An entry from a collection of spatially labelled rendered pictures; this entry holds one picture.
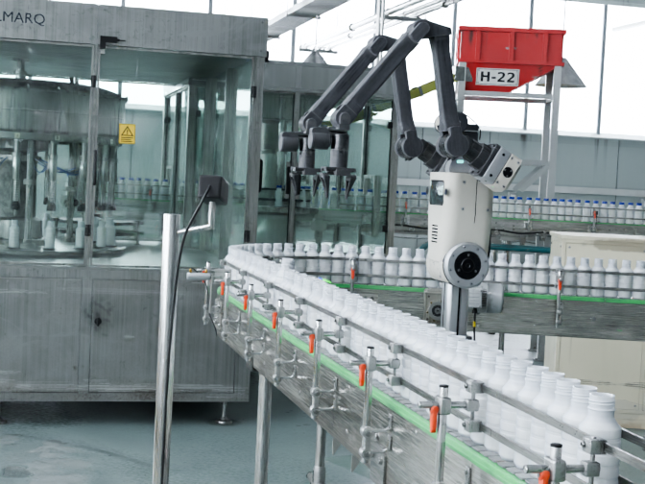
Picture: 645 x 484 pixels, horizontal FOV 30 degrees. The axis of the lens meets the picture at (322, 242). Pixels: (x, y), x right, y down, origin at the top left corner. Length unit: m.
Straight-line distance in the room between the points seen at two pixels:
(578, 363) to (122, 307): 2.84
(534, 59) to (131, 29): 4.50
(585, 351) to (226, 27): 2.97
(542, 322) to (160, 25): 2.83
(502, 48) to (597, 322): 5.32
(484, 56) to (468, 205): 6.35
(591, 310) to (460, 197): 1.45
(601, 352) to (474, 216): 3.72
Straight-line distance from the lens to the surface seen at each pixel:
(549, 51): 10.43
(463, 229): 4.08
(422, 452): 2.36
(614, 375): 7.74
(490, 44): 10.39
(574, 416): 1.82
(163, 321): 2.46
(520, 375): 2.04
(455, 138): 3.88
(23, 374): 6.89
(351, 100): 3.80
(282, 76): 8.90
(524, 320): 5.33
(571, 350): 7.67
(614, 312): 5.37
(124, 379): 6.92
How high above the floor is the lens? 1.45
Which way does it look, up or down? 3 degrees down
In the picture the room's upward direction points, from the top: 3 degrees clockwise
